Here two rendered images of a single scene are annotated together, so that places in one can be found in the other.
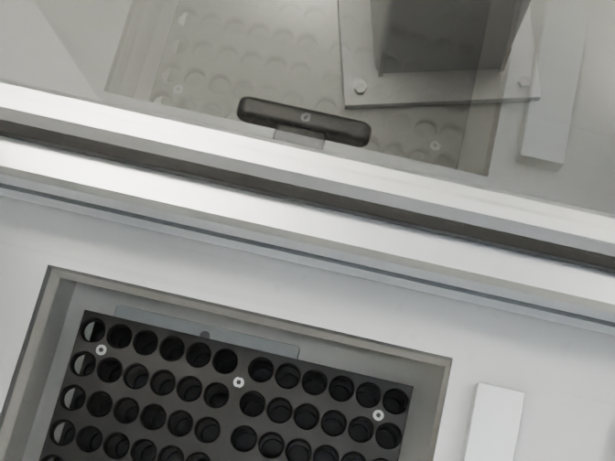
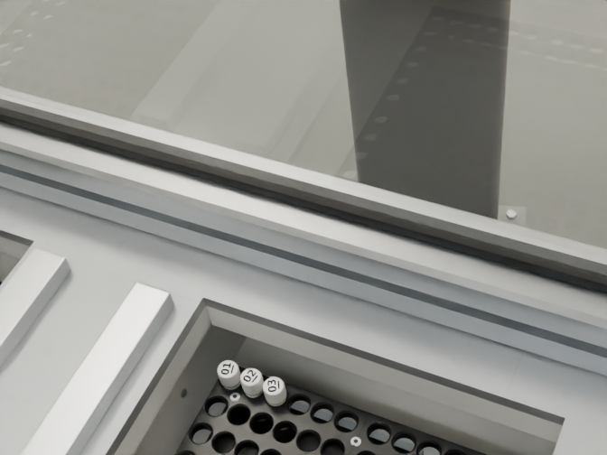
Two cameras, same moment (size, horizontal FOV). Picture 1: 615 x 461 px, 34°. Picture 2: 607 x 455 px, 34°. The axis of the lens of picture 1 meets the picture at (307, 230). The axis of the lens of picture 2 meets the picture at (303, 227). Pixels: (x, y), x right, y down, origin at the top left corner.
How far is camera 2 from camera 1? 42 cm
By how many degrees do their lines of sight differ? 25
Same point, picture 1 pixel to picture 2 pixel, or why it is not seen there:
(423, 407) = not seen: hidden behind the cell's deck
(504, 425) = (39, 277)
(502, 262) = (59, 146)
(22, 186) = not seen: outside the picture
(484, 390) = (35, 253)
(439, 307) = (41, 208)
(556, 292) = (88, 168)
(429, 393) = not seen: hidden behind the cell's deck
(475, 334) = (59, 227)
